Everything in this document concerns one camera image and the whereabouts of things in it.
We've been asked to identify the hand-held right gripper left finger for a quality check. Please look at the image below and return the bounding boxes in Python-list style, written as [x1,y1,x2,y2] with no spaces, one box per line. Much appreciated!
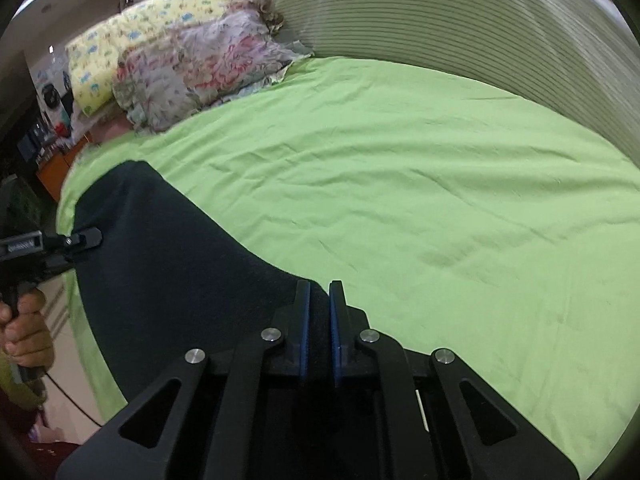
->
[56,280,312,480]

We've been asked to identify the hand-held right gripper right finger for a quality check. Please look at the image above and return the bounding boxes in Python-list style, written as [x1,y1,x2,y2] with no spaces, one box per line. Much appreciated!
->
[328,280,595,480]

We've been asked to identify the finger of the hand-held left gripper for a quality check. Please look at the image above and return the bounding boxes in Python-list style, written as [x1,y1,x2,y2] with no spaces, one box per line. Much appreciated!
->
[37,226,103,281]

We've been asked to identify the black pants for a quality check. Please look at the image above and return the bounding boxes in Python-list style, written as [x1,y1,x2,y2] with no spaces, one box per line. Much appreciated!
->
[71,160,426,480]

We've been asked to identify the person's left hand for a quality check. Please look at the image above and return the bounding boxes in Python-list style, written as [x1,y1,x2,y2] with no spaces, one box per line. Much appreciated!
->
[0,290,55,368]

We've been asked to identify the orange cabinet with clutter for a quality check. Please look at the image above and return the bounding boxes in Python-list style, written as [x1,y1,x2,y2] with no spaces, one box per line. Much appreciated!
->
[17,67,76,161]

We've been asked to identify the green bed sheet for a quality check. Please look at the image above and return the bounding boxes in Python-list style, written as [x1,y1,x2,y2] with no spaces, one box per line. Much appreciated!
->
[56,55,640,476]

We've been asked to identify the yellow printed pillow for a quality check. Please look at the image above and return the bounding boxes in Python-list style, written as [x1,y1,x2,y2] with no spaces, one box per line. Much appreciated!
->
[66,0,233,116]

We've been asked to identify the floral pillow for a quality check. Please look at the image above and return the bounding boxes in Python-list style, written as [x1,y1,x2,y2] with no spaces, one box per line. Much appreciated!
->
[111,0,315,134]

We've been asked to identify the black cable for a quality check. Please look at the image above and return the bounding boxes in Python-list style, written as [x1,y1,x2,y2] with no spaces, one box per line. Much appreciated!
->
[42,367,106,428]

